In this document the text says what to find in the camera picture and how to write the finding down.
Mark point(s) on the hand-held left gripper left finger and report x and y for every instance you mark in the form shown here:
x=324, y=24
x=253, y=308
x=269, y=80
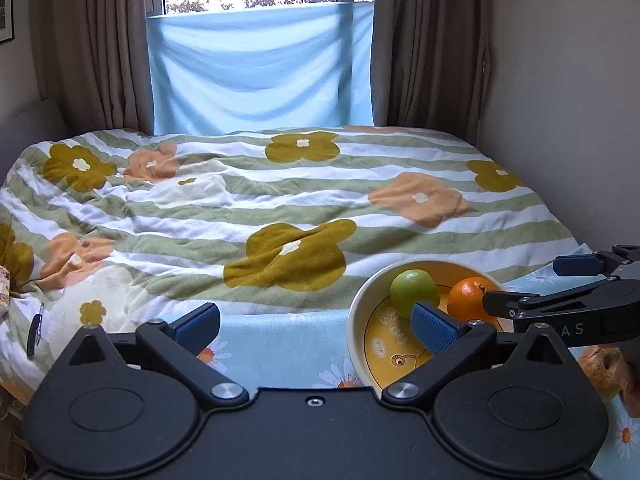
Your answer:
x=200, y=325

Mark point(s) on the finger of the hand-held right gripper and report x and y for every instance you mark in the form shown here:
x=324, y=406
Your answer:
x=505, y=303
x=577, y=265

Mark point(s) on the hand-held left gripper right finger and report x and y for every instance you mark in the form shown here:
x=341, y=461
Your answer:
x=435, y=332

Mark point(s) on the cream bowl with yellow inside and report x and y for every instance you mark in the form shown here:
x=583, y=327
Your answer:
x=377, y=330

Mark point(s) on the person's right hand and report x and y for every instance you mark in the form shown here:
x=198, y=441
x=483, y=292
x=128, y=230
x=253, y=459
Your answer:
x=632, y=385

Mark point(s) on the large orange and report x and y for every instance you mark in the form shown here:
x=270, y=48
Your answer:
x=465, y=301

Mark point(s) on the green round citrus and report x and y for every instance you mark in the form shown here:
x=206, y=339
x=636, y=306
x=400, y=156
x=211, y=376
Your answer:
x=412, y=287

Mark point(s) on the striped flower-print blanket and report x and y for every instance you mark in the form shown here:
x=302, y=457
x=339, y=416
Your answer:
x=200, y=240

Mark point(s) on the light blue daisy tablecloth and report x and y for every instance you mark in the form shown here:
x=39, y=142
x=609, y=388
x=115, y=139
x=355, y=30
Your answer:
x=290, y=345

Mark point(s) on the dark pen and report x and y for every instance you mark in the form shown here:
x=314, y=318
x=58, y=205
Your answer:
x=35, y=332

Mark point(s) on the small patterned pouch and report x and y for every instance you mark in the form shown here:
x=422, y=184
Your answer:
x=4, y=290

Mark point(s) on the light blue window cloth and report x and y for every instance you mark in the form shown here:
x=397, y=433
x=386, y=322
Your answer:
x=260, y=70

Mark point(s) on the brown curtain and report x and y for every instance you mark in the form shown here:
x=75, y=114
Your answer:
x=95, y=45
x=430, y=45

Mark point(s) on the framed wall picture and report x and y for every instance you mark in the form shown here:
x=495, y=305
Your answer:
x=6, y=5

